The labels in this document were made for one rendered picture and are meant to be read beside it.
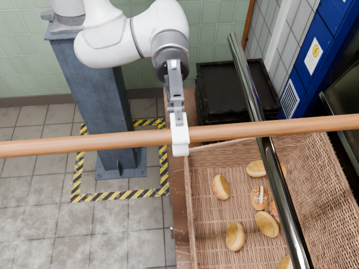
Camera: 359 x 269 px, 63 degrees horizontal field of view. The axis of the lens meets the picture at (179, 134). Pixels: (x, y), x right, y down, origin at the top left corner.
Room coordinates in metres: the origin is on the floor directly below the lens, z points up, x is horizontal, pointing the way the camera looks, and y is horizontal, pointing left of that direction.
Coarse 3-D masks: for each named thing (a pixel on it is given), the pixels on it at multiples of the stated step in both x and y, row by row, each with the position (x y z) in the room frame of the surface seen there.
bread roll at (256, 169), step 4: (260, 160) 0.59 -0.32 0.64; (248, 164) 0.57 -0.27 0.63; (252, 164) 0.57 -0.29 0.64; (256, 164) 0.57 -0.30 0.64; (260, 164) 0.57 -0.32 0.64; (248, 168) 0.55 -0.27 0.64; (252, 168) 0.55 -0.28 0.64; (256, 168) 0.55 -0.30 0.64; (260, 168) 0.55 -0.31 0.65; (248, 172) 0.54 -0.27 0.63; (252, 172) 0.53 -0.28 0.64; (256, 172) 0.53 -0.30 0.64; (260, 172) 0.53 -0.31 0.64; (264, 172) 0.53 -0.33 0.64; (252, 176) 0.53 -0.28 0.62; (256, 176) 0.52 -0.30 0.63; (260, 176) 0.53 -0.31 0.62
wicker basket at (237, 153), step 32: (192, 160) 0.58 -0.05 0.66; (224, 160) 0.58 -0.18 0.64; (256, 160) 0.59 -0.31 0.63; (288, 160) 0.58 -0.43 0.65; (192, 192) 0.41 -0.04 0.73; (320, 192) 0.40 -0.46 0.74; (192, 224) 0.30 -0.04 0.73; (224, 224) 0.35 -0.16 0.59; (256, 224) 0.35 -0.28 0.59; (320, 224) 0.31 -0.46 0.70; (352, 224) 0.27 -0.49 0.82; (192, 256) 0.22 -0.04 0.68; (224, 256) 0.24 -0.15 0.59; (256, 256) 0.24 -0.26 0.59; (320, 256) 0.22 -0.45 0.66; (352, 256) 0.20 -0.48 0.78
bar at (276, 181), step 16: (240, 48) 0.60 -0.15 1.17; (240, 64) 0.54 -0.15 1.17; (240, 80) 0.49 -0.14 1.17; (256, 96) 0.44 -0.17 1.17; (256, 112) 0.39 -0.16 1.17; (272, 144) 0.31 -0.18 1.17; (272, 160) 0.27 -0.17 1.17; (272, 176) 0.24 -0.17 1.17; (272, 192) 0.22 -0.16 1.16; (288, 192) 0.21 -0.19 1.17; (288, 208) 0.18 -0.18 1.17; (288, 224) 0.16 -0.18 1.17; (288, 240) 0.13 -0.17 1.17; (304, 240) 0.13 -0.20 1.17; (304, 256) 0.11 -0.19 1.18
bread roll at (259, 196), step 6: (258, 186) 0.48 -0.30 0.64; (252, 192) 0.46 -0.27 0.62; (258, 192) 0.45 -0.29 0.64; (264, 192) 0.45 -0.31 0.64; (252, 198) 0.44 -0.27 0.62; (258, 198) 0.43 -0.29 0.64; (264, 198) 0.43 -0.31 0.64; (252, 204) 0.42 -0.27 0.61; (258, 204) 0.41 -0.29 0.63; (264, 204) 0.41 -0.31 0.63
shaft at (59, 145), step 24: (288, 120) 0.34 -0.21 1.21; (312, 120) 0.34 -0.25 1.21; (336, 120) 0.34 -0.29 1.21; (0, 144) 0.29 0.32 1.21; (24, 144) 0.29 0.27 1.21; (48, 144) 0.29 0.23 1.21; (72, 144) 0.29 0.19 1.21; (96, 144) 0.29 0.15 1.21; (120, 144) 0.29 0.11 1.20; (144, 144) 0.29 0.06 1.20; (168, 144) 0.30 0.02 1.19
